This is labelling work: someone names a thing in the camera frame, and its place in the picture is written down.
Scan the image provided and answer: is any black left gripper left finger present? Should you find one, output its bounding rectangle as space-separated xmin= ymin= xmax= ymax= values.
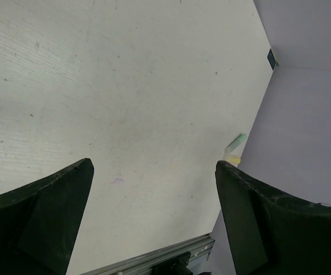
xmin=0 ymin=158 xmax=93 ymax=274

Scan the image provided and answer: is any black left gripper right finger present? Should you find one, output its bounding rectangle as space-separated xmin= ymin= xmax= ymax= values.
xmin=215 ymin=160 xmax=331 ymax=274

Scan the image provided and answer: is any yellow highlighter pen body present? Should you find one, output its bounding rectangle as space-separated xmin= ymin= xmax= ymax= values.
xmin=223 ymin=154 xmax=241 ymax=165

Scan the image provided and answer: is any green highlighter pen body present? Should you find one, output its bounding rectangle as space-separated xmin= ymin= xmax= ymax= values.
xmin=224 ymin=133 xmax=247 ymax=154

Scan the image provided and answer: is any aluminium table edge rail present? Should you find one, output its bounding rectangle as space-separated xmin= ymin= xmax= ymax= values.
xmin=87 ymin=234 xmax=215 ymax=274

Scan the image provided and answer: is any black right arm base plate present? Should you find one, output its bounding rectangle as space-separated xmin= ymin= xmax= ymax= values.
xmin=151 ymin=252 xmax=193 ymax=275

